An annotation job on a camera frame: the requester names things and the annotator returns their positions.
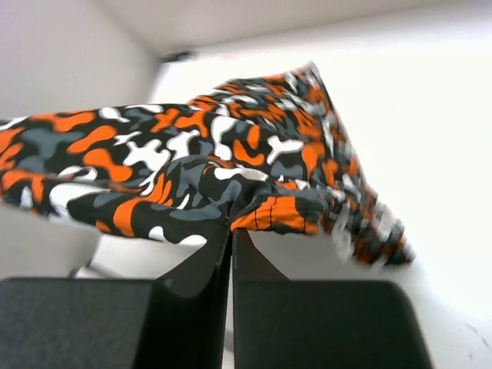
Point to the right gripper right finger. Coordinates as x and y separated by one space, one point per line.
282 323

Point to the orange camouflage shorts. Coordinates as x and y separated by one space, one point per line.
260 154

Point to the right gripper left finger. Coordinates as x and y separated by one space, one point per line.
174 321

